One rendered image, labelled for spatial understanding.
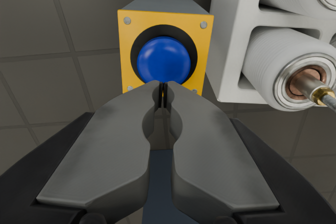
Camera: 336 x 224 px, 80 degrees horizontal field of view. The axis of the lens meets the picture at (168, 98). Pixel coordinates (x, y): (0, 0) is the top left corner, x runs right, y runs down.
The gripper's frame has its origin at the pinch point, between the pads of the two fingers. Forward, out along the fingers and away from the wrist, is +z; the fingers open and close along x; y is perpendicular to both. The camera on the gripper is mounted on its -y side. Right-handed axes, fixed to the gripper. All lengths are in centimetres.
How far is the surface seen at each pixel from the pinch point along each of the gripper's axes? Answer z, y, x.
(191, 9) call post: 7.7, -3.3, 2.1
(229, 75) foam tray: 18.3, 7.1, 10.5
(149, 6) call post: 7.7, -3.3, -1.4
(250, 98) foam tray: 18.3, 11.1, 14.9
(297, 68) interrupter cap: 10.9, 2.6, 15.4
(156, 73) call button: 3.3, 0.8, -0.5
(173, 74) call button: 3.3, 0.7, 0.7
